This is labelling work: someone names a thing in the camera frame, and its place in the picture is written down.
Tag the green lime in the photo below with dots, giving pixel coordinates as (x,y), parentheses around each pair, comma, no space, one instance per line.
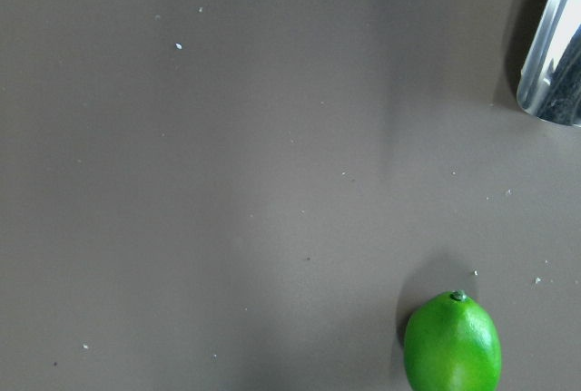
(452,343)

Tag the metal scoop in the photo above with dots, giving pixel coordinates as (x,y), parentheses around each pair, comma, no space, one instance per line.
(549,86)

